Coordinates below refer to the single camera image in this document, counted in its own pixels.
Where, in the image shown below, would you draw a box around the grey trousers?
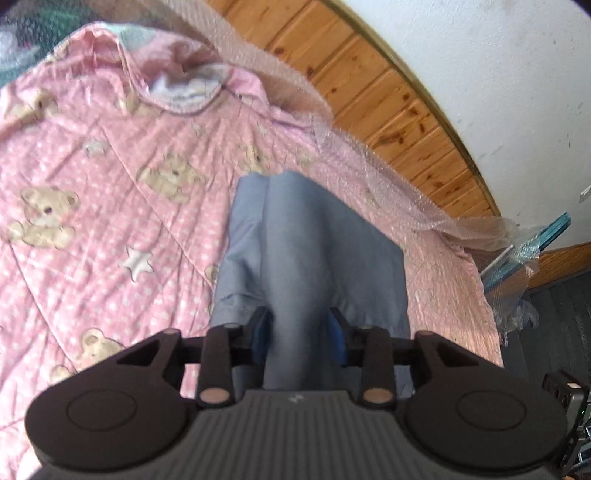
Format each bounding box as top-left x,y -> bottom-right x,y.
211,171 -> 411,394

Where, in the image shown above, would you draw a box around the teal glass panels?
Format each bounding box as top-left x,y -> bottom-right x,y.
480,212 -> 572,293

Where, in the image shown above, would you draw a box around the pink teddy bear quilt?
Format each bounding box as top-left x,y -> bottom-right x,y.
1,23 -> 501,479

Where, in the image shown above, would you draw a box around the wooden headboard with gold trim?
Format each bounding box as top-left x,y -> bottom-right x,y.
209,0 -> 499,217

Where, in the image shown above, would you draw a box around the clear bubble wrap sheet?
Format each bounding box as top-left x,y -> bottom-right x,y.
1,1 -> 539,252

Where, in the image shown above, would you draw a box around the white plastic bag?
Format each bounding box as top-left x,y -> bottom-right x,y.
0,28 -> 27,70

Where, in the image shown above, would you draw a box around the white wall switch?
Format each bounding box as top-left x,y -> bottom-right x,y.
579,186 -> 591,204

